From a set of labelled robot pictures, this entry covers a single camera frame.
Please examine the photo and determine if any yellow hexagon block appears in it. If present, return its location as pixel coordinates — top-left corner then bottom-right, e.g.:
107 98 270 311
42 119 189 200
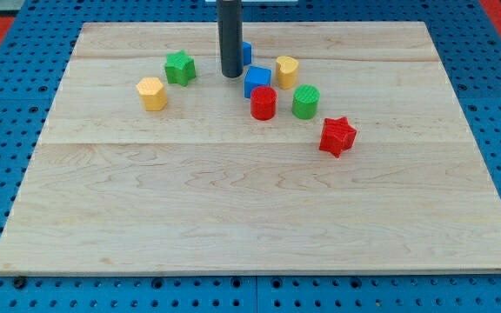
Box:
136 77 168 111

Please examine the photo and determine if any red cylinder block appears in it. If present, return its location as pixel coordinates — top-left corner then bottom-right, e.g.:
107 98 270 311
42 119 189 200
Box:
250 86 277 121

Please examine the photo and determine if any blue cube block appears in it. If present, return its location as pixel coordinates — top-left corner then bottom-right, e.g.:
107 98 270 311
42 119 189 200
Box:
244 66 271 98

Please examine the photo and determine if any green cylinder block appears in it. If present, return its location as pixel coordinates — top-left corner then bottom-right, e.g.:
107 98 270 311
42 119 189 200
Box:
291 84 320 120

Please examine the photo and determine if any wooden board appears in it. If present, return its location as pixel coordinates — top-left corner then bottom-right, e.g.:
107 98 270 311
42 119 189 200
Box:
0 22 501 276

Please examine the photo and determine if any red star block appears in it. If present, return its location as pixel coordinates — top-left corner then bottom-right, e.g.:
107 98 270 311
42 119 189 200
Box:
318 117 357 158

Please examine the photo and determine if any yellow heart block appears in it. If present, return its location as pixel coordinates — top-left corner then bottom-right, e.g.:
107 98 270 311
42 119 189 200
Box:
276 56 299 90

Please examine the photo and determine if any blue block behind rod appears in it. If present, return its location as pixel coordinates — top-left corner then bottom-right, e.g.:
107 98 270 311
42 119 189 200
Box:
242 42 252 66

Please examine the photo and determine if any green star block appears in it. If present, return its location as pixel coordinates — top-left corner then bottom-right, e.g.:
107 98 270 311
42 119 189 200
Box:
164 50 196 87

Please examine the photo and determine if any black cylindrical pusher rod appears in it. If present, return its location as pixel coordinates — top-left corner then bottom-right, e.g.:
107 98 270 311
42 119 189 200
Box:
217 0 244 78

